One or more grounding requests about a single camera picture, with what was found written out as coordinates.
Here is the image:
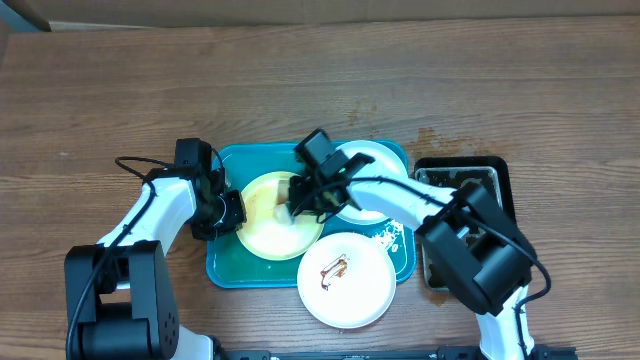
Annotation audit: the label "green yellow sponge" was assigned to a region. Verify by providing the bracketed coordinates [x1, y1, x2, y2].
[273, 180, 300, 226]

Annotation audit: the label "yellow-green plate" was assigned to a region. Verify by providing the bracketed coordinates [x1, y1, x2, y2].
[237, 171, 324, 261]

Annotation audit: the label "white plate bottom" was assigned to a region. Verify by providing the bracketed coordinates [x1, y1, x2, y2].
[297, 232, 396, 329]

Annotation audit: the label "white plate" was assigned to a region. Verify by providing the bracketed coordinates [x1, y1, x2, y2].
[297, 232, 396, 329]
[337, 140, 408, 225]

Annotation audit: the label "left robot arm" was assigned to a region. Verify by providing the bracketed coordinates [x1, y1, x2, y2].
[64, 166, 245, 359]

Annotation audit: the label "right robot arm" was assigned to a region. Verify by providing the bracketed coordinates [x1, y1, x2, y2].
[289, 150, 539, 359]

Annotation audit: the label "teal plastic tray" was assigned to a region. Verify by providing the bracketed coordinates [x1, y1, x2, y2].
[206, 143, 417, 288]

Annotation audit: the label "metal pan with dirty water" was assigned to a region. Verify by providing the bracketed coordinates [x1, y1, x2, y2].
[416, 166, 503, 293]

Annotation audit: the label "black outer tray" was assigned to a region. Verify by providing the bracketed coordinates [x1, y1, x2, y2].
[414, 156, 516, 221]

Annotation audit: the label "white plate top right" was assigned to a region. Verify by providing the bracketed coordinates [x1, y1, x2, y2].
[337, 140, 408, 225]

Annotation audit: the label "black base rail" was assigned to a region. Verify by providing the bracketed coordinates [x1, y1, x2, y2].
[214, 344, 579, 360]

